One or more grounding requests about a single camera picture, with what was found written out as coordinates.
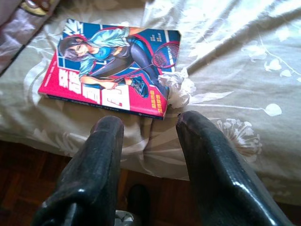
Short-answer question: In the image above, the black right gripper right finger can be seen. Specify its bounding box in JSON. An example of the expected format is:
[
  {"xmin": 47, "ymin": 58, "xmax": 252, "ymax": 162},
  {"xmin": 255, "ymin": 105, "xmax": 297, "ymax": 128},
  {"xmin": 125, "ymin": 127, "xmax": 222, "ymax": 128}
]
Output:
[{"xmin": 176, "ymin": 110, "xmax": 294, "ymax": 226}]

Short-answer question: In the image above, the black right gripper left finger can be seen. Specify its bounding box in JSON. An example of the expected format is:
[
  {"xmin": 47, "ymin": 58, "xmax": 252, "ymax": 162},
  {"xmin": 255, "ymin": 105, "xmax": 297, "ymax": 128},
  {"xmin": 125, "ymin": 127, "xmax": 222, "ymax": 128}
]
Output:
[{"xmin": 30, "ymin": 115, "xmax": 125, "ymax": 226}]

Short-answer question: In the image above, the white tissue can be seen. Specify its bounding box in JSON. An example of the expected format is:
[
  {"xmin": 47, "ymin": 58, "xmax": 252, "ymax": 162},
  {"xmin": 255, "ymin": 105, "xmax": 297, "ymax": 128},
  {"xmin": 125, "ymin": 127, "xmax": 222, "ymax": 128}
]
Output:
[{"xmin": 158, "ymin": 67, "xmax": 197, "ymax": 109}]

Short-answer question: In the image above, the colourful manga comic book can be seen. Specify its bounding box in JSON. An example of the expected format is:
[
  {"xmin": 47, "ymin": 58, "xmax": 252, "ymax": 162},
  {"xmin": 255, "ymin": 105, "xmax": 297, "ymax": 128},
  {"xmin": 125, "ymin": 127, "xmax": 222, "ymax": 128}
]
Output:
[{"xmin": 38, "ymin": 18, "xmax": 183, "ymax": 120}]

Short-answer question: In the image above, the beige floral bed sheet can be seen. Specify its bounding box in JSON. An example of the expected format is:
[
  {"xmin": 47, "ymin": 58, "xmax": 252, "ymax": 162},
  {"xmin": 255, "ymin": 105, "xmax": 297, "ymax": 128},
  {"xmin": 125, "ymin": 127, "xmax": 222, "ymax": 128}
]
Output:
[{"xmin": 0, "ymin": 0, "xmax": 301, "ymax": 207}]

